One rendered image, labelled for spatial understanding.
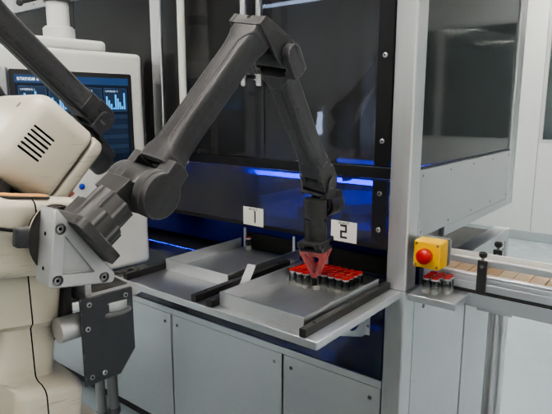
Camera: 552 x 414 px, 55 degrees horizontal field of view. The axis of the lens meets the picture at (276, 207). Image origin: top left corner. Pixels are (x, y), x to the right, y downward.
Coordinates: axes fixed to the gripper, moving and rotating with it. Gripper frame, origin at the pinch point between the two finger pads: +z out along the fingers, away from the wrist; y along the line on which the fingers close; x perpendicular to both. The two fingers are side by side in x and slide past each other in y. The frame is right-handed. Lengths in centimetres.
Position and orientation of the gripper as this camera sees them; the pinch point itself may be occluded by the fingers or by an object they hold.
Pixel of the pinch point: (315, 273)
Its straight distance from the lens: 137.4
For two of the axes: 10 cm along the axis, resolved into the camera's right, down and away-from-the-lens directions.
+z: 0.2, 9.8, 1.8
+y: 4.1, -1.7, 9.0
